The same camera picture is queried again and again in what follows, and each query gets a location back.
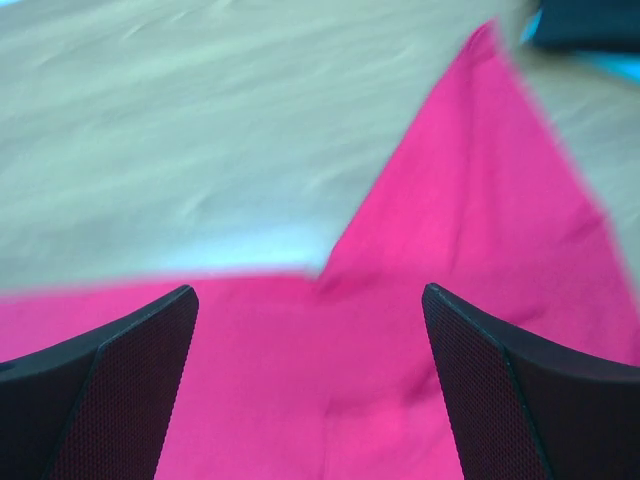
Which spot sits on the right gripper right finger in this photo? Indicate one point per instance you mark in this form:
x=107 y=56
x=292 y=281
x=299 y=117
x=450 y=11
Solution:
x=524 y=407

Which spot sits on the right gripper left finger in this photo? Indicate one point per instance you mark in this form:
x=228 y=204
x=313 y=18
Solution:
x=98 y=406

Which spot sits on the magenta t shirt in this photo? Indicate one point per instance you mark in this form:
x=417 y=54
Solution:
x=331 y=376

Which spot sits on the folded teal t shirt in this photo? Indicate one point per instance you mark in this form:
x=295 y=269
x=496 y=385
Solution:
x=622 y=65

